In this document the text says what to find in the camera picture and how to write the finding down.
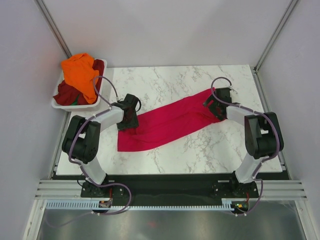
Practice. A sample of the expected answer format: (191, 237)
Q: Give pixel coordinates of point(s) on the left aluminium frame post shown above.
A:
(53, 27)

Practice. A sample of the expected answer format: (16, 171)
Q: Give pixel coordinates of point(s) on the white plastic bin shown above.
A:
(85, 107)

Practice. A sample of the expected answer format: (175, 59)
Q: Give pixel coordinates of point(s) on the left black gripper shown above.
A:
(134, 124)

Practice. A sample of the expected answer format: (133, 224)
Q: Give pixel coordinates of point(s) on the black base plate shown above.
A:
(165, 201)

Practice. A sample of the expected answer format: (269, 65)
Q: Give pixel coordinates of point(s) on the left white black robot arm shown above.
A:
(82, 138)

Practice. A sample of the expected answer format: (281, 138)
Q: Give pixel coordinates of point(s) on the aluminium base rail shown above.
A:
(268, 189)

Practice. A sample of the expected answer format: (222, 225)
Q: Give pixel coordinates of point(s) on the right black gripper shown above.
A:
(211, 107)

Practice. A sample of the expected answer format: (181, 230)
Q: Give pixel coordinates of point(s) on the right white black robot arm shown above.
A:
(262, 138)

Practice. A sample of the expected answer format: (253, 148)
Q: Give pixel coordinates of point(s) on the aluminium frame post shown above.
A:
(276, 33)
(53, 27)

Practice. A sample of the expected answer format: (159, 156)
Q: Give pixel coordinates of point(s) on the dark red t shirt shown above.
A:
(67, 94)

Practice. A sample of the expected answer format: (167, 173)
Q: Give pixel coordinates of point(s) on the pink red t shirt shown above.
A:
(168, 123)

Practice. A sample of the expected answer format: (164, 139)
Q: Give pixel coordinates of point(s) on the right aluminium frame post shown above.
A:
(276, 33)

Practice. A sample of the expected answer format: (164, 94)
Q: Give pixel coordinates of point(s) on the green garment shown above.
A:
(76, 101)

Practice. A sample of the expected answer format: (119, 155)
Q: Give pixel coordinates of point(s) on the orange t shirt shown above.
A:
(78, 72)

